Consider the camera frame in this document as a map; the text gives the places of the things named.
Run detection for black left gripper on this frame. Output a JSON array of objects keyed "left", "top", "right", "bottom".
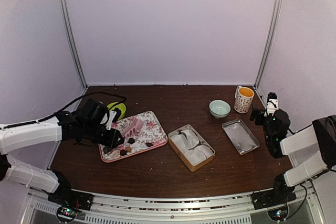
[{"left": 83, "top": 122, "right": 124, "bottom": 148}]

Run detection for pink metal tongs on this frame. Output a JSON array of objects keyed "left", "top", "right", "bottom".
[{"left": 103, "top": 119, "right": 143, "bottom": 154}]

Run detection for bear print tin lid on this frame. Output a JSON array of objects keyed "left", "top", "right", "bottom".
[{"left": 222, "top": 119, "right": 260, "bottom": 155}]

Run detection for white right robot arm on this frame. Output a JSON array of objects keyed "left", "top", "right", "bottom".
[{"left": 250, "top": 108, "right": 335, "bottom": 204}]

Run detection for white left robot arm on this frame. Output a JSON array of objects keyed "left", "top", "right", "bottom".
[{"left": 1, "top": 99, "right": 124, "bottom": 205}]

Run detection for dark rose chocolate upper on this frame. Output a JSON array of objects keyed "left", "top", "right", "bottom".
[{"left": 128, "top": 138, "right": 135, "bottom": 144}]

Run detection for dark rose chocolate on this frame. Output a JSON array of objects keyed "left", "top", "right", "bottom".
[
  {"left": 128, "top": 138, "right": 135, "bottom": 144},
  {"left": 120, "top": 150, "right": 127, "bottom": 156}
]

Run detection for dark rose chocolate lower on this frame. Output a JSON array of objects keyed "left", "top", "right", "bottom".
[{"left": 120, "top": 150, "right": 127, "bottom": 156}]

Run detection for caramel shell chocolate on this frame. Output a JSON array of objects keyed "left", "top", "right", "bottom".
[{"left": 125, "top": 146, "right": 132, "bottom": 152}]

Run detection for white chocolate piece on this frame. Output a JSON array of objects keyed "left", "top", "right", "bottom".
[{"left": 109, "top": 150, "right": 120, "bottom": 159}]

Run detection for pink floral serving tray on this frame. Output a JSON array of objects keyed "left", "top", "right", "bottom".
[{"left": 99, "top": 111, "right": 168, "bottom": 163}]

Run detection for lime green plastic bowl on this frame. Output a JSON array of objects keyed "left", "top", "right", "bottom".
[{"left": 107, "top": 102, "right": 127, "bottom": 120}]

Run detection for white floral mug yellow inside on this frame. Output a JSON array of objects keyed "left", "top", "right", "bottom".
[{"left": 234, "top": 86, "right": 255, "bottom": 114}]

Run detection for light blue ceramic bowl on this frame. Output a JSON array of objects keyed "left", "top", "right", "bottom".
[{"left": 209, "top": 100, "right": 231, "bottom": 119}]

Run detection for tan tin box paper cups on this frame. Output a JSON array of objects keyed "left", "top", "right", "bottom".
[{"left": 168, "top": 124, "right": 216, "bottom": 172}]

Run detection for right circuit board with leds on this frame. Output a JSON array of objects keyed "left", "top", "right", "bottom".
[{"left": 267, "top": 207, "right": 289, "bottom": 222}]

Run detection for circuit board with leds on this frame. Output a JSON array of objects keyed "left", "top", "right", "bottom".
[
  {"left": 56, "top": 206, "right": 79, "bottom": 223},
  {"left": 267, "top": 207, "right": 289, "bottom": 222}
]

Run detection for left circuit board with leds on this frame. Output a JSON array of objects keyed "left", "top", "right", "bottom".
[{"left": 56, "top": 206, "right": 79, "bottom": 223}]

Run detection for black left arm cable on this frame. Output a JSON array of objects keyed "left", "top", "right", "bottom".
[{"left": 34, "top": 92, "right": 128, "bottom": 125}]

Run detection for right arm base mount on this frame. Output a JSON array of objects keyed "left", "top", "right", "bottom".
[{"left": 251, "top": 174, "right": 296, "bottom": 210}]

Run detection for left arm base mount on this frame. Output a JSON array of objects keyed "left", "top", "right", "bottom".
[{"left": 46, "top": 170, "right": 93, "bottom": 210}]

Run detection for right side aluminium base rail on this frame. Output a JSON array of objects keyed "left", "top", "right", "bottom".
[{"left": 253, "top": 85, "right": 326, "bottom": 209}]

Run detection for front aluminium frame rail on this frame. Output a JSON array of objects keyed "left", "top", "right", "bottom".
[{"left": 20, "top": 182, "right": 323, "bottom": 224}]

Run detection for right rear aluminium corner post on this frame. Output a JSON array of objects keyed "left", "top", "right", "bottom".
[{"left": 254, "top": 0, "right": 283, "bottom": 90}]

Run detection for aluminium corner post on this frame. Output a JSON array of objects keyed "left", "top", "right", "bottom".
[
  {"left": 59, "top": 0, "right": 88, "bottom": 89},
  {"left": 254, "top": 0, "right": 283, "bottom": 90}
]

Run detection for left rear aluminium corner post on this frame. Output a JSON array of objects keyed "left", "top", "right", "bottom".
[{"left": 59, "top": 0, "right": 88, "bottom": 89}]

